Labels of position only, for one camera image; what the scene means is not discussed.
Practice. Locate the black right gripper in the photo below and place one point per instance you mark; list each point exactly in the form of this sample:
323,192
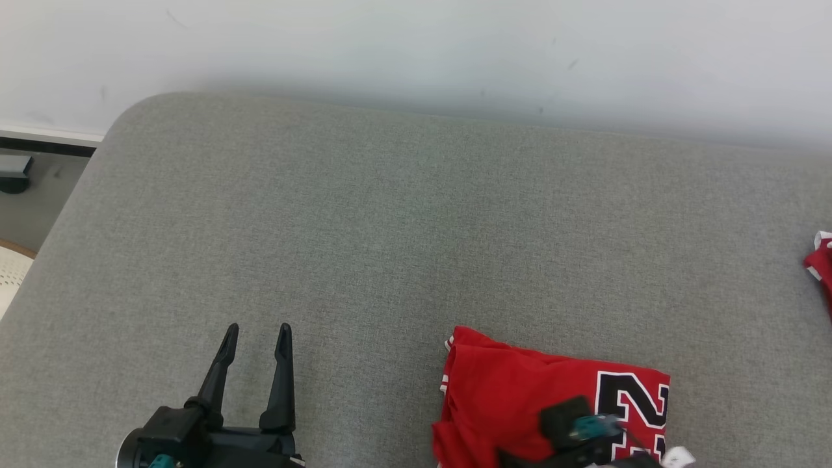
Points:
585,459

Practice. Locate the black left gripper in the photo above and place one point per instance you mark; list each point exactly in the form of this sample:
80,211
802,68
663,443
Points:
247,452

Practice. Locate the red shirt white sleeves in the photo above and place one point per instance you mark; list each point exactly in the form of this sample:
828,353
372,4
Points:
500,396

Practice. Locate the red white jersey shirt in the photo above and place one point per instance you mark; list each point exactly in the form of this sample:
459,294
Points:
822,266

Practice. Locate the cream perforated laundry basket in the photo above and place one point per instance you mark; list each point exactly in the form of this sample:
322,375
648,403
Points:
10,279

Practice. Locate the grey metal wheeled stand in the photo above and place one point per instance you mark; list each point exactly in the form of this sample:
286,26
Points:
14,175

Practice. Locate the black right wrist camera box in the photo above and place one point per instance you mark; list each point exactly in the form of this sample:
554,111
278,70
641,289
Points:
562,419

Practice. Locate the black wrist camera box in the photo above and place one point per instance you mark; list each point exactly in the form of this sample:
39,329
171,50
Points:
562,419
172,426

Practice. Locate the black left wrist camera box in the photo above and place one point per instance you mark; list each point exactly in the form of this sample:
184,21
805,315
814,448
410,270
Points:
172,426

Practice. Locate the white black wall baseboard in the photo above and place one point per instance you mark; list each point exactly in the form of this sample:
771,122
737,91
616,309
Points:
45,140

